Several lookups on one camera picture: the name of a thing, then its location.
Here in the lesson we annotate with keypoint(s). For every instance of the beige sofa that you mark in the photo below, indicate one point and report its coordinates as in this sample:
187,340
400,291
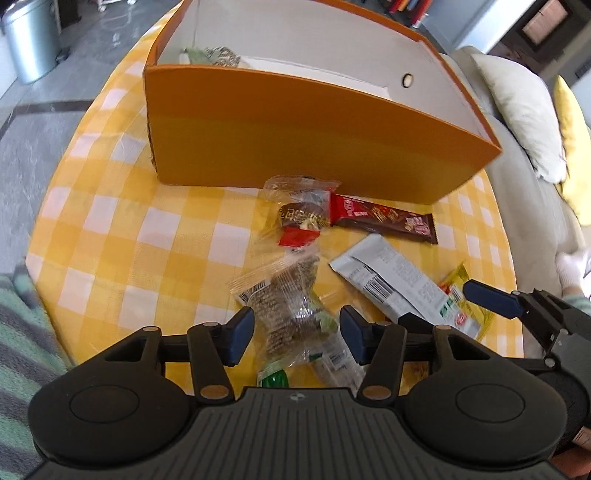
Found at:
521,194

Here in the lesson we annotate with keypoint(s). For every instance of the yellow snack packet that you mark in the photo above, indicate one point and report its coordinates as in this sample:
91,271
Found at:
478,325

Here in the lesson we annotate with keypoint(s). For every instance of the metal trash can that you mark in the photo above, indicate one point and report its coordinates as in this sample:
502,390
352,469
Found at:
27,37

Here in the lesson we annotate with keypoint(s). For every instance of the cream cushion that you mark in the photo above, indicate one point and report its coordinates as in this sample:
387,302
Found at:
521,106

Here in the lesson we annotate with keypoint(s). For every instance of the bookshelf with books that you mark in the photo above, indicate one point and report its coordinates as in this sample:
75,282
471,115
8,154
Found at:
406,7

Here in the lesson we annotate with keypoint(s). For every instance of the white labelled clear packet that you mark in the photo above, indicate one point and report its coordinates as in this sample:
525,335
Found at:
332,364

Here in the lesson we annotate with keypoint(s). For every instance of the yellow cushion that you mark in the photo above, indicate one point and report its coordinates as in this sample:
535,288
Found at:
577,147

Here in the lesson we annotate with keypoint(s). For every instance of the white silver snack packet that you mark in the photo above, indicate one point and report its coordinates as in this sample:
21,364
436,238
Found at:
392,272

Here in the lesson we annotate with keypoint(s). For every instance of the red brown wafer bar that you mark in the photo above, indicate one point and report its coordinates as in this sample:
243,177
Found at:
383,217

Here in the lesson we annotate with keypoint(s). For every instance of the green labelled clear packet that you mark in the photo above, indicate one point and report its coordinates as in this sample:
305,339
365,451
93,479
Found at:
274,378

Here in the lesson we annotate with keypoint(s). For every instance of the yellow checkered tablecloth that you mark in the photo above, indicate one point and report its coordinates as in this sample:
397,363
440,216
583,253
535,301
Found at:
138,230

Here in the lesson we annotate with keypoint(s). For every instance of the clear chocolate pie packet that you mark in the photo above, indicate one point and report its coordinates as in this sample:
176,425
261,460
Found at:
300,214

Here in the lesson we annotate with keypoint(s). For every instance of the wooden cabinet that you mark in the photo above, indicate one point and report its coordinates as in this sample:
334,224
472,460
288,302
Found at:
549,23

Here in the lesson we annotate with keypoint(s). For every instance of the orange cardboard box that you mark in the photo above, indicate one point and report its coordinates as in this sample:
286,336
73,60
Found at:
300,138

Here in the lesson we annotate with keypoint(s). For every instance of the pale green snack packet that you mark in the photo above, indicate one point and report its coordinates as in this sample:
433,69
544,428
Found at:
194,55

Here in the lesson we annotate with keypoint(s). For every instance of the clear grain bar packet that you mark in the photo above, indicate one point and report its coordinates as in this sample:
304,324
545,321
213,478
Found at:
286,300

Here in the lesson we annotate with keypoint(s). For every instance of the white fabric object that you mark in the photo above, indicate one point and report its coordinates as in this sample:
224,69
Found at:
572,272

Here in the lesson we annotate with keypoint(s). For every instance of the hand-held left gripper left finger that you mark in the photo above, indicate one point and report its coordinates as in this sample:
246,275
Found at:
240,334

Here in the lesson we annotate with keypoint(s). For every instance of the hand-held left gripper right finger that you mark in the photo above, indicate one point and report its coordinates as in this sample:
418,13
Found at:
354,334

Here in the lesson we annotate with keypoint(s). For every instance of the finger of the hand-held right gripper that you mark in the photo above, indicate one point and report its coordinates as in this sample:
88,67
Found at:
489,297
415,323

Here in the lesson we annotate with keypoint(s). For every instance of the green striped blanket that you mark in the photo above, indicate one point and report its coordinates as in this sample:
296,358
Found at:
23,360

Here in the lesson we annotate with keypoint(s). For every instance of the small grain snack packet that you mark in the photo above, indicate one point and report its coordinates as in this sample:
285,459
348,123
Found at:
224,57

